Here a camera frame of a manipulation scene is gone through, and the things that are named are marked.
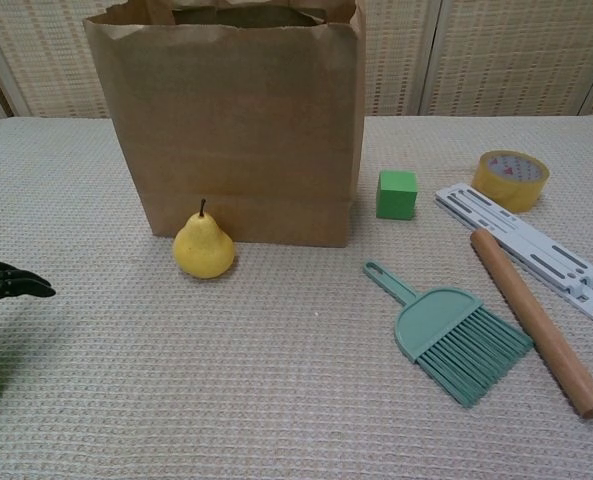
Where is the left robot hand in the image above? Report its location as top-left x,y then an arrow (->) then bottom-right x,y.
0,253 -> 57,308

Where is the yellow pear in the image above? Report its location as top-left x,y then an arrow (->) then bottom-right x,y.
172,198 -> 237,280

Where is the brown paper bag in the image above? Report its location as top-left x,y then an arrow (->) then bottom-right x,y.
83,0 -> 367,249

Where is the teal hand brush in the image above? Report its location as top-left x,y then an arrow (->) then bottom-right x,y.
362,260 -> 534,409

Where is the beige woven tablecloth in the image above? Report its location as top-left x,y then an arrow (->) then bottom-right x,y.
0,115 -> 593,480

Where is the green cube block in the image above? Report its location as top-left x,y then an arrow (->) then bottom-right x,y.
375,169 -> 419,221

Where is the yellow packing tape roll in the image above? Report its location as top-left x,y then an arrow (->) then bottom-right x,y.
471,150 -> 551,214

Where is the wooden rolling pin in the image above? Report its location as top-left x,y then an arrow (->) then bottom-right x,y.
469,229 -> 593,420

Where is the white folding laptop stand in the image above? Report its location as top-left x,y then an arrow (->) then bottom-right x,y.
434,182 -> 593,329

